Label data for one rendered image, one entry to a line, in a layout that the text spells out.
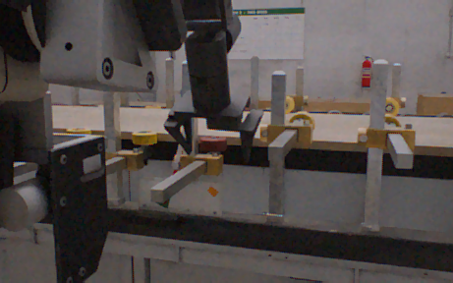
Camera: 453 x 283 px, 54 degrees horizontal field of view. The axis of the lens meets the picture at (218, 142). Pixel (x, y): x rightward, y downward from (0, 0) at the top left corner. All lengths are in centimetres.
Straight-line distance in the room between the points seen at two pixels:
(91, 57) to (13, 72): 11
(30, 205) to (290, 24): 805
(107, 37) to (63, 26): 3
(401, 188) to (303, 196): 29
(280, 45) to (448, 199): 714
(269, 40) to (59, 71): 815
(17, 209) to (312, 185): 109
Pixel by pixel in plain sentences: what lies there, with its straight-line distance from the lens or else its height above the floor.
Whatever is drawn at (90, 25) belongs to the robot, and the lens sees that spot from 33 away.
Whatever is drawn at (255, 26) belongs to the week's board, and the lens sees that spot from 852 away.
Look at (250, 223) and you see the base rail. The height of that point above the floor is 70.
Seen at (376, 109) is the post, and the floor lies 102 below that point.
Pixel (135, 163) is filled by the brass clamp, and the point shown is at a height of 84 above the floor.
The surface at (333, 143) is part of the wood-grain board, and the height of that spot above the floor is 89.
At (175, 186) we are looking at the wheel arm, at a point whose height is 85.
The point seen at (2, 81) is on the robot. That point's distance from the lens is 41.
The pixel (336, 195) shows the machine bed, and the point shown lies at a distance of 144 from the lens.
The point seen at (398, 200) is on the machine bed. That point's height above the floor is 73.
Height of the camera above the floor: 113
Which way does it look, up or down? 10 degrees down
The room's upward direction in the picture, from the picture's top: straight up
